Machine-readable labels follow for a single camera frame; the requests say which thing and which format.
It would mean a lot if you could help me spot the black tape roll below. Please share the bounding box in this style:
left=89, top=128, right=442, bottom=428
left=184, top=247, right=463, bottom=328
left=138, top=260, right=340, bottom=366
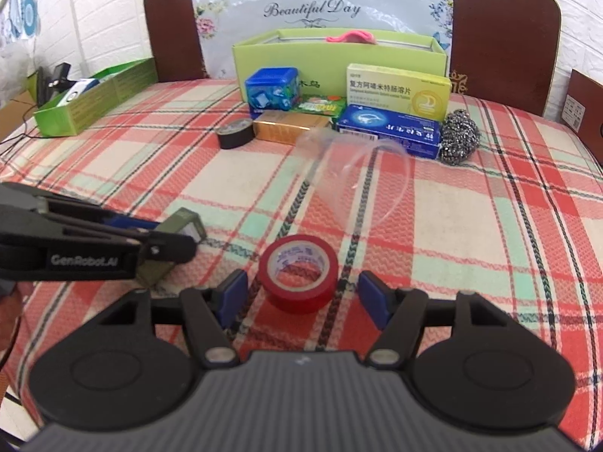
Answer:
left=219, top=120, right=255, bottom=150

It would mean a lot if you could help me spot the steel wool scrubber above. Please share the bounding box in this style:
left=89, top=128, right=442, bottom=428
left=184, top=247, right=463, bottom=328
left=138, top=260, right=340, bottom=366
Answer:
left=438, top=109, right=481, bottom=166

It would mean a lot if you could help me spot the clear plastic cup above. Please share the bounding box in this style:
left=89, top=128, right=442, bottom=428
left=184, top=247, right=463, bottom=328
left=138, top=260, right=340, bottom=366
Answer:
left=297, top=129, right=412, bottom=236

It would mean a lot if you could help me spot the brown wooden headboard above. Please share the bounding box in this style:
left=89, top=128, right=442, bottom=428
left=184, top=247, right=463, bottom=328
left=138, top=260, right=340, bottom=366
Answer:
left=144, top=0, right=563, bottom=118

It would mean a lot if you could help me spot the gold box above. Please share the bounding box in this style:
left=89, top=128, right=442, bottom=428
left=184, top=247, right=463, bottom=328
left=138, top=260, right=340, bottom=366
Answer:
left=253, top=112, right=331, bottom=144

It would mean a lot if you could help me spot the light green box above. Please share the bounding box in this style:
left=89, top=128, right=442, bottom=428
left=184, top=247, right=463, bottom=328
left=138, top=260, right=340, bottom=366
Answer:
left=232, top=28, right=448, bottom=104

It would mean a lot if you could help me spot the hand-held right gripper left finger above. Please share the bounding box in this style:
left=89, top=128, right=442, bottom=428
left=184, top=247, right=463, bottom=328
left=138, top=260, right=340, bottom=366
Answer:
left=96, top=269, right=249, bottom=372

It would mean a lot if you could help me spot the blue tin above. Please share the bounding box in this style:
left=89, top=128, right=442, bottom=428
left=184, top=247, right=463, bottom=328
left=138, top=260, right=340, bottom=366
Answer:
left=245, top=67, right=302, bottom=119

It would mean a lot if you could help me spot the small green box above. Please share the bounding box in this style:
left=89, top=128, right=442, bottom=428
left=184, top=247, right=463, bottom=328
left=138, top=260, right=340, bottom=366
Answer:
left=136, top=207, right=204, bottom=288

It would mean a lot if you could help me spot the yellow green medicine box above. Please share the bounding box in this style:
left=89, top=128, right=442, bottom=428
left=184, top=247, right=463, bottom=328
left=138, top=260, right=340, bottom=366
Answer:
left=346, top=63, right=452, bottom=121

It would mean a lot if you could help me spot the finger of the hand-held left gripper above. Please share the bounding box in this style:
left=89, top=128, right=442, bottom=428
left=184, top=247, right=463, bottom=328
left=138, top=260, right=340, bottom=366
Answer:
left=47, top=198, right=161, bottom=232
left=57, top=226, right=197, bottom=264

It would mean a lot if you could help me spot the plaid bed sheet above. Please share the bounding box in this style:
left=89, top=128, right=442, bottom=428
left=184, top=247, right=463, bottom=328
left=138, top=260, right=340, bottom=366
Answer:
left=0, top=78, right=603, bottom=452

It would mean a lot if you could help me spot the brown cardboard box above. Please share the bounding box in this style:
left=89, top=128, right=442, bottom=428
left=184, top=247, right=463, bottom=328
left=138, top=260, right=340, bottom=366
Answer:
left=560, top=68, right=603, bottom=165

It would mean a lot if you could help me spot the white glove pink cuff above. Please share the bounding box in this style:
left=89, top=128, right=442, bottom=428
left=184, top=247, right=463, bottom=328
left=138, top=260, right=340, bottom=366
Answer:
left=325, top=29, right=378, bottom=45

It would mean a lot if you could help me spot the green red flat box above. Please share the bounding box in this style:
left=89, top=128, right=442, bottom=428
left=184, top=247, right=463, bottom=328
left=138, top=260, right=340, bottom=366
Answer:
left=292, top=95, right=347, bottom=118

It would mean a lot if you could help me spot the dark green open box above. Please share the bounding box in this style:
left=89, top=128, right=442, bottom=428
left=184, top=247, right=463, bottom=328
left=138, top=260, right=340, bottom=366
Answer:
left=34, top=58, right=158, bottom=137

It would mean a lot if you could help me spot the black stand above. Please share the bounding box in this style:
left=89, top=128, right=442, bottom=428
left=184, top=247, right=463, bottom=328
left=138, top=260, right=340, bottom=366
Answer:
left=35, top=63, right=72, bottom=104

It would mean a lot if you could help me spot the black cable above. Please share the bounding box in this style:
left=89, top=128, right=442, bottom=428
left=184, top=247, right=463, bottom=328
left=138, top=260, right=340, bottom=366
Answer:
left=0, top=118, right=41, bottom=151

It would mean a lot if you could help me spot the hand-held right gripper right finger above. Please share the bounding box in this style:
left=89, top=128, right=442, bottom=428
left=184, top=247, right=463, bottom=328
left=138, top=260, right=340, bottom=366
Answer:
left=357, top=270, right=512, bottom=370

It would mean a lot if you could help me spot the blue medicine box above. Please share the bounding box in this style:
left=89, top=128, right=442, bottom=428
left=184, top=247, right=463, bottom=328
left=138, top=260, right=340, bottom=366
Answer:
left=334, top=104, right=442, bottom=159

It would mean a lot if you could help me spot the red tape roll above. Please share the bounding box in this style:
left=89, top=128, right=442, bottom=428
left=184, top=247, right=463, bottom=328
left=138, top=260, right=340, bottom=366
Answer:
left=258, top=234, right=340, bottom=314

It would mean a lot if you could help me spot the white blue small box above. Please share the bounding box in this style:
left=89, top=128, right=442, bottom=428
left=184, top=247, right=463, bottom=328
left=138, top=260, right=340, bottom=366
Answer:
left=57, top=78, right=102, bottom=109

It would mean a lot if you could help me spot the blue white wall decoration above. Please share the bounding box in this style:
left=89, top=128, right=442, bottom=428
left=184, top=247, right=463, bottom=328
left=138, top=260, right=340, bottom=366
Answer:
left=0, top=0, right=43, bottom=43

